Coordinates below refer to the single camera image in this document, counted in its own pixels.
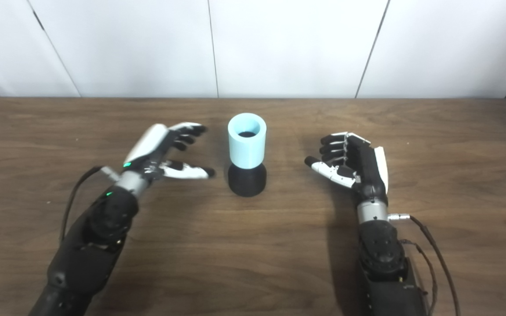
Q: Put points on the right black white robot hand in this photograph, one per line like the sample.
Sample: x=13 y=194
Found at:
x=367 y=171

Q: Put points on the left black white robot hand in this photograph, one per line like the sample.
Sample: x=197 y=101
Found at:
x=152 y=147

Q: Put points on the black flared nozzle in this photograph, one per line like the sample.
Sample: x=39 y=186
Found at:
x=247 y=182

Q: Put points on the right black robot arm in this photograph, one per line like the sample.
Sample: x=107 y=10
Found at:
x=384 y=263

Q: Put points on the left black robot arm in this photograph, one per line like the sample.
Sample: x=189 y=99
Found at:
x=90 y=245

